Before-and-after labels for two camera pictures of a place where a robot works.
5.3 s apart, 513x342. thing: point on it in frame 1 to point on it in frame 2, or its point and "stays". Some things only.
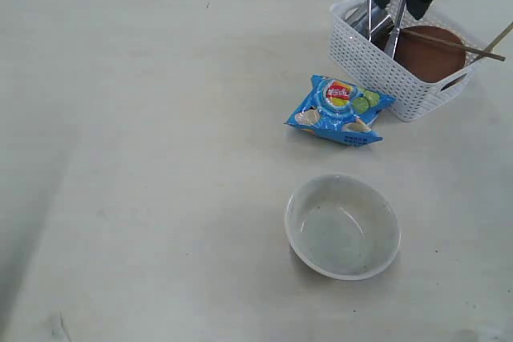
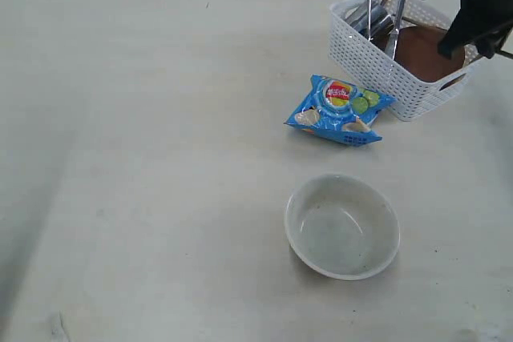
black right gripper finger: x=418 y=2 to x=489 y=45
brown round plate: x=431 y=60 stays
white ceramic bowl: x=341 y=227 stays
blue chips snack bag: x=341 y=110 stays
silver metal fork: x=370 y=0 stays
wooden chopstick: x=454 y=44 to x=507 y=54
